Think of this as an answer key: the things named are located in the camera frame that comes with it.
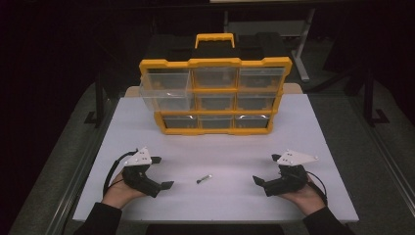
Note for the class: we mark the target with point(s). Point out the aluminium frame rail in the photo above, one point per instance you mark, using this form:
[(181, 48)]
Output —
[(385, 156), (78, 176)]

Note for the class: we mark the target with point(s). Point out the white metal desk frame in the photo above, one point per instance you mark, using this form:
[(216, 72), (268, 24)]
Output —
[(301, 49)]

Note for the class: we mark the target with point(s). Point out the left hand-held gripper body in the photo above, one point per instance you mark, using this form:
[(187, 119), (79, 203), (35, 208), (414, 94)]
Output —
[(141, 178)]

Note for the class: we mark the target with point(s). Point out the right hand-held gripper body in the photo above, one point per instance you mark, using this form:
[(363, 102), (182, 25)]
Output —
[(288, 179)]

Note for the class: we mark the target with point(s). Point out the small black and silver screw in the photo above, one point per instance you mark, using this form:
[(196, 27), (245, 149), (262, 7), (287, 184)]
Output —
[(204, 179)]

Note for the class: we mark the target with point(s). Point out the person's right hand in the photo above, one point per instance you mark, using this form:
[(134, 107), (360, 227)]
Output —
[(305, 199)]

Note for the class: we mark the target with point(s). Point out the black metal stand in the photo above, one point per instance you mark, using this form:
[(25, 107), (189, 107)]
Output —
[(370, 98), (99, 101)]

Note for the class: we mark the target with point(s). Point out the person's left hand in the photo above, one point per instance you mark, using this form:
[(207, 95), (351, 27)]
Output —
[(119, 194)]

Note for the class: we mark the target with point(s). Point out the clear plastic drawer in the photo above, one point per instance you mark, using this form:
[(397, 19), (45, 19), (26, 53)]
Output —
[(166, 93)]

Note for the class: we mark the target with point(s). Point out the yellow and black drawer organizer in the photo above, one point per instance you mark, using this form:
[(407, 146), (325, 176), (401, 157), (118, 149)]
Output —
[(215, 111)]

